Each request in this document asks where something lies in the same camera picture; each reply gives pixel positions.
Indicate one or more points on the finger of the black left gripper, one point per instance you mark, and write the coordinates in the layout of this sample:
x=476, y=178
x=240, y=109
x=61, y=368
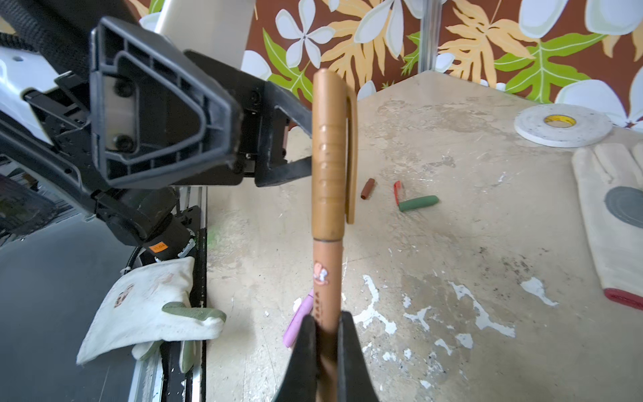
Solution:
x=269, y=110

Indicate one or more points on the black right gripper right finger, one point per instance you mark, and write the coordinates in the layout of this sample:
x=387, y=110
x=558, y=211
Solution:
x=354, y=382

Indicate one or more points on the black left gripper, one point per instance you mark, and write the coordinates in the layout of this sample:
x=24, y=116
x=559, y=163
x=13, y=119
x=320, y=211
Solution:
x=156, y=117

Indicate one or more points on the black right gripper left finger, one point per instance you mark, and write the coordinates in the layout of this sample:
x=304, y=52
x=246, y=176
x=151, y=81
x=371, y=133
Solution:
x=299, y=383

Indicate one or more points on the dark red marker cap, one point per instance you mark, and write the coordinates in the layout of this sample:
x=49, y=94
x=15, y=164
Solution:
x=368, y=189

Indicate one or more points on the red pen cap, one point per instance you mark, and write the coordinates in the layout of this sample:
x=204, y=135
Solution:
x=399, y=192

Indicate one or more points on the dark green pen cap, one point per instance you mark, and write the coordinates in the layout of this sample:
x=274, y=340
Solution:
x=418, y=203

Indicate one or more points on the brown pen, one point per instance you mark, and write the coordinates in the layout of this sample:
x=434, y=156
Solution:
x=327, y=288

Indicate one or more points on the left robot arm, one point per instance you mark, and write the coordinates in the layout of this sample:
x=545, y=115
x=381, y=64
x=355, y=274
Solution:
x=47, y=40

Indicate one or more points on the pink pen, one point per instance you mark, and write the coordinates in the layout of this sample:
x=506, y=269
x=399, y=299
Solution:
x=303, y=309

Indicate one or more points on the white green glove front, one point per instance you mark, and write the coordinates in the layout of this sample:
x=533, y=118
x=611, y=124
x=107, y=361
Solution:
x=148, y=306

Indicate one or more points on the white tape roll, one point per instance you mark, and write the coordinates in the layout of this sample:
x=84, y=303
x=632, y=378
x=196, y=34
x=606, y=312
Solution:
x=562, y=126

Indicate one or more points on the beige work glove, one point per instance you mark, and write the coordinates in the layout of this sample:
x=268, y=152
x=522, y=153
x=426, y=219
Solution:
x=609, y=178

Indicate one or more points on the aluminium frame post left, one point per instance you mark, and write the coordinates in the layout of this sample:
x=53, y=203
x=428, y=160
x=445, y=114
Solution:
x=429, y=35

